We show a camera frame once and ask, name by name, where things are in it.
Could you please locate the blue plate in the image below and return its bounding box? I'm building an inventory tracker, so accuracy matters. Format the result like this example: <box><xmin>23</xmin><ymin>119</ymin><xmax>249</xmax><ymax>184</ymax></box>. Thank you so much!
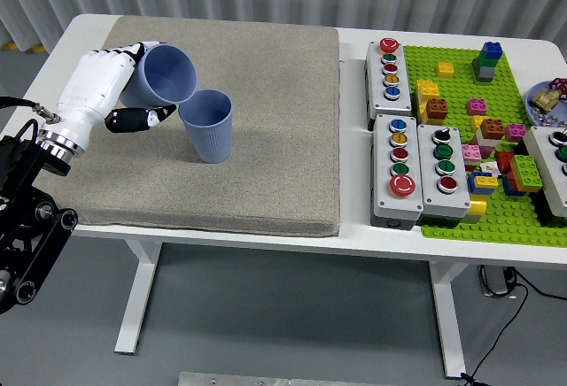
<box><xmin>525</xmin><ymin>81</ymin><xmax>567</xmax><ymax>127</ymax></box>

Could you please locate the light green toy brick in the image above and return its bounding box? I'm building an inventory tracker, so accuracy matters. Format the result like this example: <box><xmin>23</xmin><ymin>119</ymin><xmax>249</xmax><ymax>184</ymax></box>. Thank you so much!
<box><xmin>509</xmin><ymin>154</ymin><xmax>544</xmax><ymax>192</ymax></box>

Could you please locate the grey-brown mat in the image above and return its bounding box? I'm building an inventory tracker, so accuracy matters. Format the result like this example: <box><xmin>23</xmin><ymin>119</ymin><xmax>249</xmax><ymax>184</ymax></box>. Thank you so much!
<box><xmin>37</xmin><ymin>15</ymin><xmax>341</xmax><ymax>237</ymax></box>

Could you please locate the five-button box, large stop button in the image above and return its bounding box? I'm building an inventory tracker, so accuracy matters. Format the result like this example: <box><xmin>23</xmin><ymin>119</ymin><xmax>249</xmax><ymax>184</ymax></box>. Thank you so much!
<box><xmin>370</xmin><ymin>113</ymin><xmax>424</xmax><ymax>230</ymax></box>

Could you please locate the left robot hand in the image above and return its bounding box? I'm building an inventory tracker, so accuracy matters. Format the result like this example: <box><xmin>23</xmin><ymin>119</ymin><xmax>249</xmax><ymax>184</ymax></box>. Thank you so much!
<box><xmin>45</xmin><ymin>40</ymin><xmax>177</xmax><ymax>151</ymax></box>

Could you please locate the blue toy brick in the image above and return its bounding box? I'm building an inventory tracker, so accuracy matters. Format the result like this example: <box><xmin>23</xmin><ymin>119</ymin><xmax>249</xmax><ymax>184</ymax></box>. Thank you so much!
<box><xmin>481</xmin><ymin>41</ymin><xmax>505</xmax><ymax>62</ymax></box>

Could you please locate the four-button box, black knob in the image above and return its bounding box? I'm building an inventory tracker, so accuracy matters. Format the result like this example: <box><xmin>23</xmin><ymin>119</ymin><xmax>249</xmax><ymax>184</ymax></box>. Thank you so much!
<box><xmin>416</xmin><ymin>123</ymin><xmax>472</xmax><ymax>228</ymax></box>

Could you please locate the blue ribbed cup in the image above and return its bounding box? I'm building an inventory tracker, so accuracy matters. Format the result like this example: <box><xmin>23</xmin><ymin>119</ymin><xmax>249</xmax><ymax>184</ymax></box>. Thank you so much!
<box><xmin>178</xmin><ymin>89</ymin><xmax>234</xmax><ymax>165</ymax></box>
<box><xmin>118</xmin><ymin>44</ymin><xmax>198</xmax><ymax>109</ymax></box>

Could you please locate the five-button box, small stop button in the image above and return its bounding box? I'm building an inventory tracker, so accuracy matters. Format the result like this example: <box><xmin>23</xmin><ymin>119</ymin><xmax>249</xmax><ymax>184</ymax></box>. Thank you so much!
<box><xmin>364</xmin><ymin>38</ymin><xmax>414</xmax><ymax>132</ymax></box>

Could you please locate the white toy brick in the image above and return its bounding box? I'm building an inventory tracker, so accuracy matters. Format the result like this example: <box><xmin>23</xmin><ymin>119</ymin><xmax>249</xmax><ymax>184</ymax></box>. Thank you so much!
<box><xmin>474</xmin><ymin>131</ymin><xmax>504</xmax><ymax>149</ymax></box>

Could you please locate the white-topped button control box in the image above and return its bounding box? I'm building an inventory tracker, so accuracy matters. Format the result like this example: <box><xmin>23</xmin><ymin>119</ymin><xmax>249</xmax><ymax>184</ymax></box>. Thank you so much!
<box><xmin>524</xmin><ymin>125</ymin><xmax>567</xmax><ymax>220</ymax></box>

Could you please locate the brown toy brick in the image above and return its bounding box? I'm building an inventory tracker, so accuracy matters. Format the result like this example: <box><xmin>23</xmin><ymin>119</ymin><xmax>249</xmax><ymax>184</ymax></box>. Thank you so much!
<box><xmin>479</xmin><ymin>119</ymin><xmax>505</xmax><ymax>142</ymax></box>
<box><xmin>424</xmin><ymin>97</ymin><xmax>450</xmax><ymax>127</ymax></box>

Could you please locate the white table leg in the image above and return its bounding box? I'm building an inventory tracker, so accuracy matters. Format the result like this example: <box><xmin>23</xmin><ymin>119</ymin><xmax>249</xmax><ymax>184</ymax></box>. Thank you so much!
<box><xmin>428</xmin><ymin>260</ymin><xmax>469</xmax><ymax>379</ymax></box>
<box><xmin>113</xmin><ymin>237</ymin><xmax>163</xmax><ymax>355</ymax></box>

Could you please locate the blue and yellow brick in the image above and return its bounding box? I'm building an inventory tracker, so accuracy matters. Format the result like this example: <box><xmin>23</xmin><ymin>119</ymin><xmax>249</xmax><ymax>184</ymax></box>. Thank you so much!
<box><xmin>468</xmin><ymin>171</ymin><xmax>500</xmax><ymax>197</ymax></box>

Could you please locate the green brick baseplate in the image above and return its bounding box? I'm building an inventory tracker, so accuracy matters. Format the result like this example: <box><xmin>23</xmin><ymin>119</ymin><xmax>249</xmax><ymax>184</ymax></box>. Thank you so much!
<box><xmin>400</xmin><ymin>44</ymin><xmax>567</xmax><ymax>249</ymax></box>

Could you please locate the red toy brick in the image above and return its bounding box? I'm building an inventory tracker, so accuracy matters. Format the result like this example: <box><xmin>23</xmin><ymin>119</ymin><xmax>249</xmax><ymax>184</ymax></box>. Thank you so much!
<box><xmin>494</xmin><ymin>151</ymin><xmax>517</xmax><ymax>175</ymax></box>

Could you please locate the gold metal fitting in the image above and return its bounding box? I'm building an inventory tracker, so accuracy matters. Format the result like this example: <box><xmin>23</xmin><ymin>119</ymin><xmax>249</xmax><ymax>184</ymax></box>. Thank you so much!
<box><xmin>531</xmin><ymin>89</ymin><xmax>560</xmax><ymax>111</ymax></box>

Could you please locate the black power cable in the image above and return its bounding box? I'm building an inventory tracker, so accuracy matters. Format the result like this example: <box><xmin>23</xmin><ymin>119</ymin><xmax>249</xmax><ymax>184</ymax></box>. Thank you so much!
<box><xmin>460</xmin><ymin>282</ymin><xmax>529</xmax><ymax>386</ymax></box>
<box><xmin>513</xmin><ymin>268</ymin><xmax>567</xmax><ymax>302</ymax></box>

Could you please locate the grey power adapter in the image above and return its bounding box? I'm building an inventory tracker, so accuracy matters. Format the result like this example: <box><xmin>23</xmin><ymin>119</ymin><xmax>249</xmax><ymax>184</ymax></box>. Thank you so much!
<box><xmin>478</xmin><ymin>265</ymin><xmax>517</xmax><ymax>298</ymax></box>

